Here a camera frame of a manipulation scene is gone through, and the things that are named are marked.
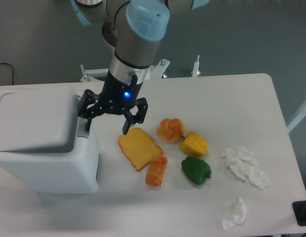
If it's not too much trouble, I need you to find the yellow bell pepper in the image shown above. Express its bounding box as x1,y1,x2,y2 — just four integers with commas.
179,131,209,158

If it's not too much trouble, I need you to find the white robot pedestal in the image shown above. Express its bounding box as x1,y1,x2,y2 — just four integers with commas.
80,55,201,82

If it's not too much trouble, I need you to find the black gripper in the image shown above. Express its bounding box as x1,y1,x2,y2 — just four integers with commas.
77,71,148,135

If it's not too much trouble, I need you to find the large crumpled white tissue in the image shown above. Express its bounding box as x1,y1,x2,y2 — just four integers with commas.
220,147,270,190

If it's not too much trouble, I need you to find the round knotted bread roll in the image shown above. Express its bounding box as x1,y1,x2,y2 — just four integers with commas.
156,118,185,143

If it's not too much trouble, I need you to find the black device at edge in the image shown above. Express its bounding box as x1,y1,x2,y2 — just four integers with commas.
292,200,306,226

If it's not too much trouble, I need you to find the green bell pepper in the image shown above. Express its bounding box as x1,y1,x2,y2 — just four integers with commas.
181,156,212,185

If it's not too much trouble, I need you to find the small crumpled white tissue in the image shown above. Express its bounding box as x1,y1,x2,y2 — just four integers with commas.
220,196,247,231

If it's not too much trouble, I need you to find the toast bread slice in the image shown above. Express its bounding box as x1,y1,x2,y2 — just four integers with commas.
118,128,164,171

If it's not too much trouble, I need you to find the white push-lid trash can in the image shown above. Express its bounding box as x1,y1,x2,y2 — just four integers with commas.
0,85,100,194

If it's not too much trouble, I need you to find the long twisted bread roll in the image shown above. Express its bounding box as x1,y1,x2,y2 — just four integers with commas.
145,154,168,187

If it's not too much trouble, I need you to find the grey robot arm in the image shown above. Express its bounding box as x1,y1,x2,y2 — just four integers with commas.
71,0,207,134

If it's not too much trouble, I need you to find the white frame at right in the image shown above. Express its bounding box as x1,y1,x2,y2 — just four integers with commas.
287,100,306,133

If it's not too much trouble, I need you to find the black floor cable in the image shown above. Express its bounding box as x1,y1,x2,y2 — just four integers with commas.
0,63,15,86

